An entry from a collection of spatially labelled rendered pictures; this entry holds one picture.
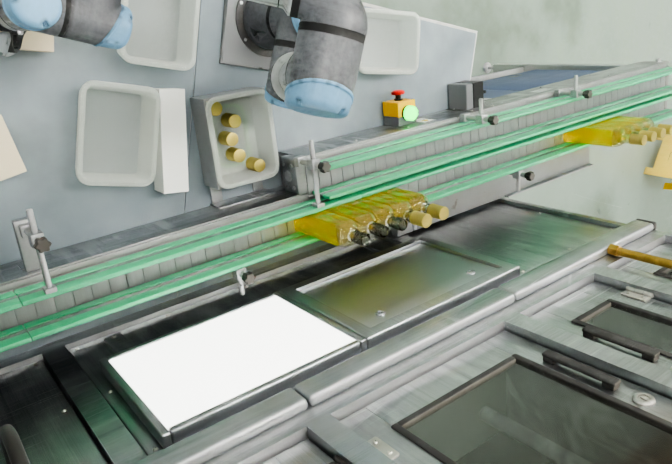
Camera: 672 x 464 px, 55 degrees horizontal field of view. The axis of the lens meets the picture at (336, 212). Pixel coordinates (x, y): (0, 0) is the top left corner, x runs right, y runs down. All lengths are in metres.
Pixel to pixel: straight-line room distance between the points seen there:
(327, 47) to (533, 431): 0.70
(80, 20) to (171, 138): 0.49
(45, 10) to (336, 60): 0.45
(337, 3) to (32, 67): 0.71
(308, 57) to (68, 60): 0.63
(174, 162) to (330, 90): 0.58
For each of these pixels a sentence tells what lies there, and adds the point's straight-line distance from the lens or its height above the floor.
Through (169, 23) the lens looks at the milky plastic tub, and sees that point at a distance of 1.61.
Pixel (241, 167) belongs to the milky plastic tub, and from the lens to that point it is 1.68.
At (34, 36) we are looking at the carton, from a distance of 1.45.
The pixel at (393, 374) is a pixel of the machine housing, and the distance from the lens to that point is 1.24.
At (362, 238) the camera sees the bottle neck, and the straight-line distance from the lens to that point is 1.46.
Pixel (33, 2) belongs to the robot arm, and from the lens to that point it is 1.11.
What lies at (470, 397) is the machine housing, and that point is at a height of 1.54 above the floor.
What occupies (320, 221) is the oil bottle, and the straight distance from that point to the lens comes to 1.55.
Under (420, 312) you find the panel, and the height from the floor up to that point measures 1.32.
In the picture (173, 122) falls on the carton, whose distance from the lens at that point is 1.55.
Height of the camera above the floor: 2.24
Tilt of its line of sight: 52 degrees down
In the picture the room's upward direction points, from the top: 108 degrees clockwise
